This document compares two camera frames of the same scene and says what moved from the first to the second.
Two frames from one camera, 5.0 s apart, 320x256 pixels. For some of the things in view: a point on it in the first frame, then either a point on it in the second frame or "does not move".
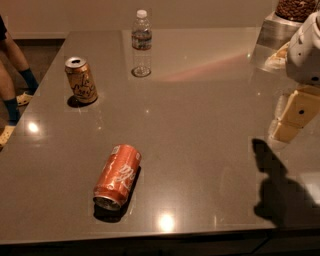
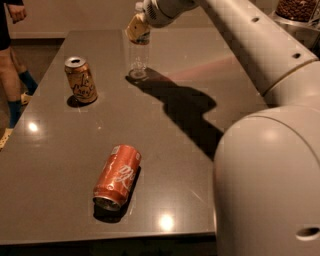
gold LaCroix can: (80, 76) does not move
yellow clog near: (6, 134) does not move
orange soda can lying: (116, 176) does not move
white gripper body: (304, 56) to (159, 14)
